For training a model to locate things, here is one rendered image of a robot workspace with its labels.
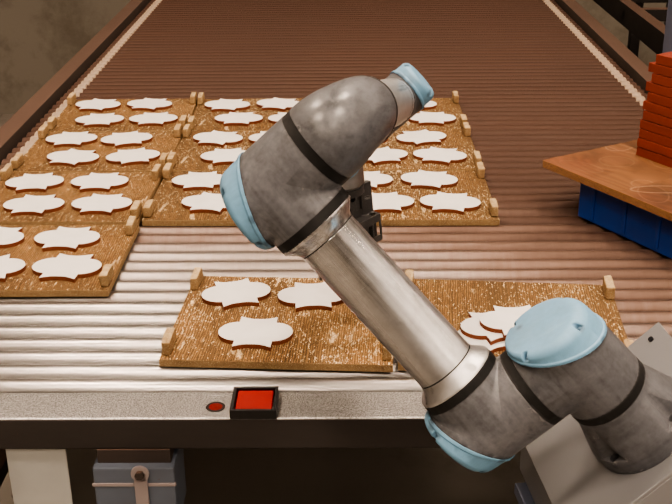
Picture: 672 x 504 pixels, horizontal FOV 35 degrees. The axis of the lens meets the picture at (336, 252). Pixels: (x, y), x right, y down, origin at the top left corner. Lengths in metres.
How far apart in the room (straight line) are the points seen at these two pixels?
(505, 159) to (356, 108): 1.65
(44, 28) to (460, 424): 5.69
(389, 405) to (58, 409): 0.55
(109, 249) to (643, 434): 1.31
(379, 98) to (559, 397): 0.44
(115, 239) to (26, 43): 4.56
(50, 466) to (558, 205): 1.39
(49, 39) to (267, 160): 5.58
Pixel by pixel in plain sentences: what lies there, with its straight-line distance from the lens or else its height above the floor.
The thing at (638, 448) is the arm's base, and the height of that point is 1.06.
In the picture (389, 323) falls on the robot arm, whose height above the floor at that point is 1.22.
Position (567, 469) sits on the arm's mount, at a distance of 1.56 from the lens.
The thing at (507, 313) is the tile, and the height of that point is 0.96.
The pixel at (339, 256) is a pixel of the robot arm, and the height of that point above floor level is 1.30.
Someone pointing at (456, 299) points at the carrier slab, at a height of 0.94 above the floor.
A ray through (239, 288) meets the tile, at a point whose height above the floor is 0.95.
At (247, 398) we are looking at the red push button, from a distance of 1.76.
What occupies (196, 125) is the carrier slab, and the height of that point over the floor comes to 0.94.
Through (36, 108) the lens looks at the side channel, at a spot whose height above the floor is 0.95.
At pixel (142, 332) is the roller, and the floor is 0.91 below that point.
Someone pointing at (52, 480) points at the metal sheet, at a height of 0.79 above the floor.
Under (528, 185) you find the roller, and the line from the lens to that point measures 2.76.
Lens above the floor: 1.84
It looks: 24 degrees down
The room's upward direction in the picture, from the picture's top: 1 degrees counter-clockwise
